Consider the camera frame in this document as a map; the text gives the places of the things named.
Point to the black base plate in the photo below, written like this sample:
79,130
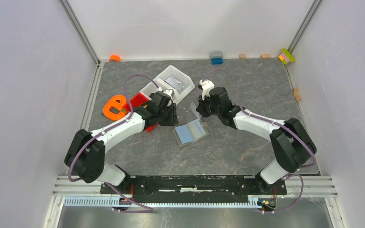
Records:
198,188

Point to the curved wooden piece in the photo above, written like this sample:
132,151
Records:
296,95

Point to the green pink toy bricks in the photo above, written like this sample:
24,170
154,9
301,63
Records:
286,57

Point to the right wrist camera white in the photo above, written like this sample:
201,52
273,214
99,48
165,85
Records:
205,86

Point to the blue toy brick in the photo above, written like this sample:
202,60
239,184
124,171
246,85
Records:
216,57

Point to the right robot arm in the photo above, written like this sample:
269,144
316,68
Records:
292,146

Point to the silver card in bin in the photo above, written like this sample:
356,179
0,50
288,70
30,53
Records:
175,83

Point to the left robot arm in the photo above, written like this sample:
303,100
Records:
86,154

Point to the orange tape dispenser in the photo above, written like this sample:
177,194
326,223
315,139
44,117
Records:
113,109

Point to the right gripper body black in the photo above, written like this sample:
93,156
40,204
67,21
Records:
207,109

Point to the clear plastic card sleeve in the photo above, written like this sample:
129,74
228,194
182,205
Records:
193,108

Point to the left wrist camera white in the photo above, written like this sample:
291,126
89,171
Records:
170,93

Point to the small wooden block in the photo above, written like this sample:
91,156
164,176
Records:
242,56

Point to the red plastic bin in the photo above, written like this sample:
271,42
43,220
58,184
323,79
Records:
136,101

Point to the orange round piece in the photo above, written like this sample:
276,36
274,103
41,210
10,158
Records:
114,58

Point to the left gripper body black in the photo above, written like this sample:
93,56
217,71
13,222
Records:
167,117

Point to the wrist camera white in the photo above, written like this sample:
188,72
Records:
205,86
170,93

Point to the white plastic bin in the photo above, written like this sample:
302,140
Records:
184,78

